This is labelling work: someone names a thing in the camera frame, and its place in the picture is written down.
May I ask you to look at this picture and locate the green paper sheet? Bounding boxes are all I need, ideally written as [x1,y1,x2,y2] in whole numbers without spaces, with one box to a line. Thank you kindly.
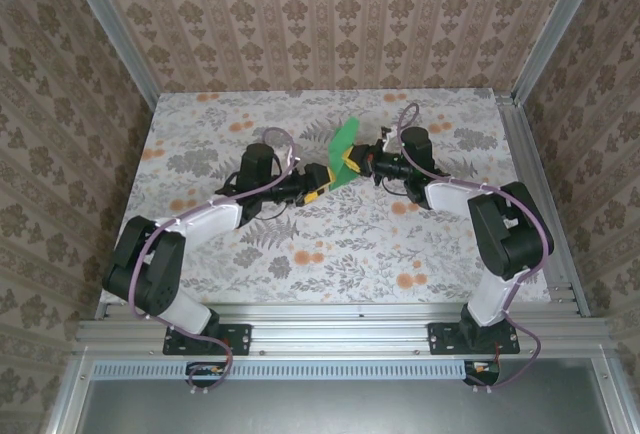
[327,117,369,190]

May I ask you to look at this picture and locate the floral table cover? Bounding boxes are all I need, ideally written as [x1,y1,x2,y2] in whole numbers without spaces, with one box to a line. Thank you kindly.
[98,87,552,305]

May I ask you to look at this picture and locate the small circuit board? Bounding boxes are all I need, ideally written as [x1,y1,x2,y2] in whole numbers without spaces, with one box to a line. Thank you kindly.
[187,361,226,389]
[463,357,502,386]

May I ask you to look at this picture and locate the grey metal panel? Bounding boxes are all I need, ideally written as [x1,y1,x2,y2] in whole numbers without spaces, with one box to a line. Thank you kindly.
[47,357,632,434]

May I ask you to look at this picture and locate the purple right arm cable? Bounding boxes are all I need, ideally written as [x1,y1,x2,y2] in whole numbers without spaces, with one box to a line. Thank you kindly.
[397,102,547,394]

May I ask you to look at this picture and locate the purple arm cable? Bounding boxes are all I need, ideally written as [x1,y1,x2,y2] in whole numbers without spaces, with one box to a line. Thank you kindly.
[128,127,300,395]
[397,102,547,394]

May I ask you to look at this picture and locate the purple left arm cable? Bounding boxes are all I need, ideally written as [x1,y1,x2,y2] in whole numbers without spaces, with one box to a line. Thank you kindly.
[128,127,300,395]

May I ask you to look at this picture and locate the aluminium side rail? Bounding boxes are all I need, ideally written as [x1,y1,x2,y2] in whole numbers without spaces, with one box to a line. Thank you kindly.
[494,92,592,318]

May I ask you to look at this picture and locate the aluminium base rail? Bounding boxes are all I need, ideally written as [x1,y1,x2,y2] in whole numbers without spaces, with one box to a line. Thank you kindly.
[74,302,609,358]

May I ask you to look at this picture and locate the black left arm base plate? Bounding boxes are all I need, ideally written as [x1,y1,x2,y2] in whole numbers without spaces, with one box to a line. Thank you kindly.
[163,322,252,356]

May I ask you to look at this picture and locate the grey slotted cable duct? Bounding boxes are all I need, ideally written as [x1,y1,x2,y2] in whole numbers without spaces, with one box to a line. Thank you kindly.
[92,359,469,381]

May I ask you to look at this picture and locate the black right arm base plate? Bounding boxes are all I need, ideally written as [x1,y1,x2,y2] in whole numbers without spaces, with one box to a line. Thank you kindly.
[428,321,521,356]

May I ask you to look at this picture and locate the aluminium frame post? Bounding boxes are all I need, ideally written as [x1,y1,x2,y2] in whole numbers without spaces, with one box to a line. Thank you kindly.
[509,0,616,105]
[58,0,164,109]

